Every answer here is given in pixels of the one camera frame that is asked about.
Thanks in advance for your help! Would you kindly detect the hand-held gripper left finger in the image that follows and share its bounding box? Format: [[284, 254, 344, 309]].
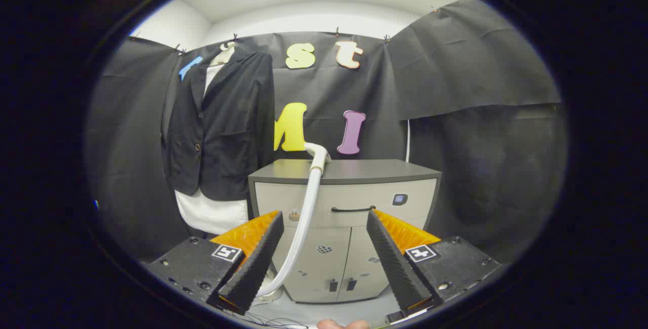
[[147, 210, 285, 315]]

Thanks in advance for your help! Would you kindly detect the black backdrop cloth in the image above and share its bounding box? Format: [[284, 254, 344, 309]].
[[86, 0, 568, 264]]

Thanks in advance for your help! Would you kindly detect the white shirt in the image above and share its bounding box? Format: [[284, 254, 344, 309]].
[[175, 63, 250, 235]]

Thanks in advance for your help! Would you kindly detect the white steamer hanger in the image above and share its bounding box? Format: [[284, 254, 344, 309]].
[[210, 42, 236, 66]]

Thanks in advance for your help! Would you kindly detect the grey cabinet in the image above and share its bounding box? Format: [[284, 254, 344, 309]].
[[248, 158, 442, 303]]

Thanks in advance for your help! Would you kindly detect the tangle of black cables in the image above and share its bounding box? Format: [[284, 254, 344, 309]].
[[218, 306, 309, 329]]

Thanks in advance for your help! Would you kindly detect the black suit jacket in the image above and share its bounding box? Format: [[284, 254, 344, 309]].
[[161, 48, 275, 202]]

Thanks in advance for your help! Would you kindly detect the white garment steamer nozzle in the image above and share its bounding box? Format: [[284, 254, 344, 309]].
[[303, 142, 332, 173]]

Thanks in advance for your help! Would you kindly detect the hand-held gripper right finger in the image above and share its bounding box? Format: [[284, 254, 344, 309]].
[[366, 209, 502, 315]]

